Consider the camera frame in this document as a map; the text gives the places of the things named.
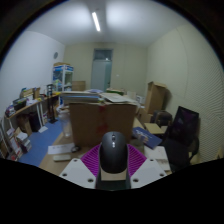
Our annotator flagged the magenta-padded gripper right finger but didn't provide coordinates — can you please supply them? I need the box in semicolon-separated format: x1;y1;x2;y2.
125;143;168;190

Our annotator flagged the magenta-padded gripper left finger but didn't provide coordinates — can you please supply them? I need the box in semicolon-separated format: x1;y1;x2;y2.
59;143;103;190

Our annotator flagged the black computer mouse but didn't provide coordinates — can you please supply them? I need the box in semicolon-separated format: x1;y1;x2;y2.
99;131;130;174

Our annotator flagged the white paper sheet with writing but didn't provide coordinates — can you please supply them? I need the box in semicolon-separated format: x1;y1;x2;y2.
47;142;77;156

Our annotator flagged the blue book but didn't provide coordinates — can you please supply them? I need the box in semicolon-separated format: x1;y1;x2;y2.
131;126;164;150

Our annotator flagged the clear glass vase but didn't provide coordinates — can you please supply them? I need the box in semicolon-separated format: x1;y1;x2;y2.
58;108;74;139

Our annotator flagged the black office chair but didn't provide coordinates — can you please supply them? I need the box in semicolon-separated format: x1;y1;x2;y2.
162;105;201;173

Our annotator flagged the large brown cardboard box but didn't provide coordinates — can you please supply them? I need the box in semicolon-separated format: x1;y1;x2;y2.
68;101;138;148

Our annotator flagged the bookshelf unit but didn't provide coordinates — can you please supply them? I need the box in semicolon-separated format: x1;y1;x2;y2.
0;126;34;162

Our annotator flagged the black floor stand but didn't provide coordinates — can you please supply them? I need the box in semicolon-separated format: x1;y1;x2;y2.
45;83;58;125

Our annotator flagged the wooden side desk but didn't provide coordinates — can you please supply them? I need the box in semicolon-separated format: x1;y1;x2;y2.
4;87;63;134

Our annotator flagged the blue and white display cabinet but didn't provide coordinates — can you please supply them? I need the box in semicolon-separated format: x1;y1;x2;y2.
51;61;74;93

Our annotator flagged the ceiling light tube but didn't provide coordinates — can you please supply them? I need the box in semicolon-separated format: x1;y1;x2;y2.
91;11;102;33

